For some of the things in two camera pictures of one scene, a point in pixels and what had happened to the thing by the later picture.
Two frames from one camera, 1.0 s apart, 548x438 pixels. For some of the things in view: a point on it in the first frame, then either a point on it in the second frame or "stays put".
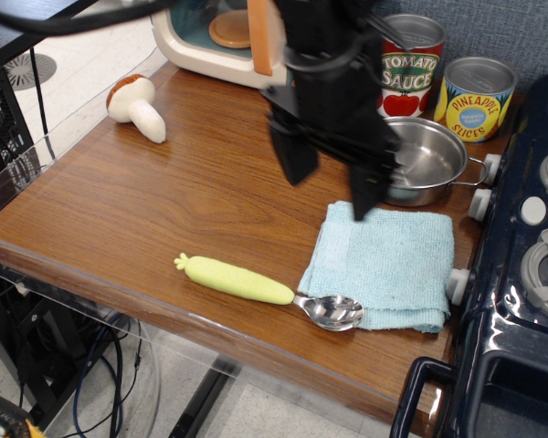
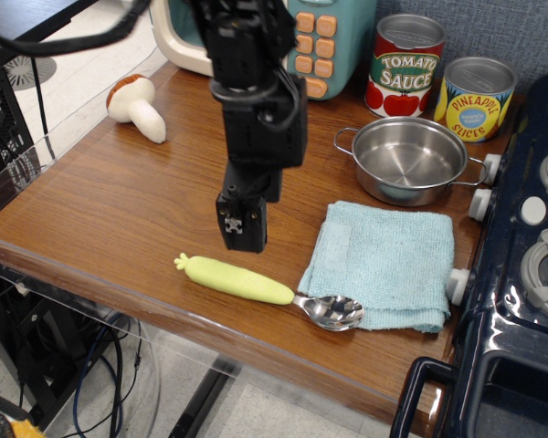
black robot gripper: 331,106 -> 266,131
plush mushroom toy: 131,99 stays put
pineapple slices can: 475,97 stays put
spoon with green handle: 330,312 stays put
